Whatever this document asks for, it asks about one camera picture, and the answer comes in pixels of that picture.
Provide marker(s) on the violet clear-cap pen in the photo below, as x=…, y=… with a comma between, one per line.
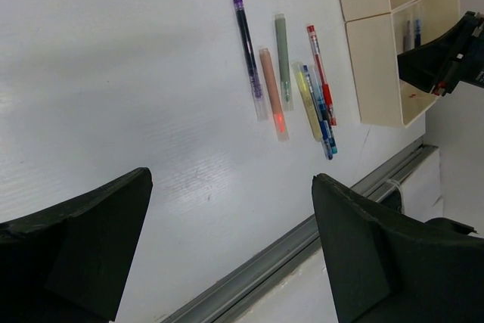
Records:
x=249, y=56

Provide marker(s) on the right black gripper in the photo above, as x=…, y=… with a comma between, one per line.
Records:
x=457, y=56

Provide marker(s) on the olive green clear pen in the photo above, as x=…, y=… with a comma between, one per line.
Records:
x=283, y=62

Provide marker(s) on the grey purple clear pen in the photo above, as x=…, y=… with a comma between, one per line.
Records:
x=407, y=38

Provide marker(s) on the orange clear-cap pen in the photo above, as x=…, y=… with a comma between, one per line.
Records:
x=274, y=98

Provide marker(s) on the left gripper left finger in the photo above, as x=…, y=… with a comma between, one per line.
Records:
x=70, y=262

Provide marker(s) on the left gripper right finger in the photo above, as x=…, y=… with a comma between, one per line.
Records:
x=386, y=267

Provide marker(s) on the red gel pen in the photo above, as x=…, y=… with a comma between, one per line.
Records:
x=316, y=51

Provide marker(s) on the blue clear-cap pen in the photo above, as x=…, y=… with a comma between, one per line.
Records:
x=417, y=32

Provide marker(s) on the dark blue gel pen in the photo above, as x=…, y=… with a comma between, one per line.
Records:
x=322, y=122

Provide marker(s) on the yellow clear pen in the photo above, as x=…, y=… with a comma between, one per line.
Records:
x=307, y=101

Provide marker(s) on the beige divided organizer tray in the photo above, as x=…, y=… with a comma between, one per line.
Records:
x=375, y=30

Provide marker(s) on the cyan clear pen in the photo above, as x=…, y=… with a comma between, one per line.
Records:
x=323, y=106

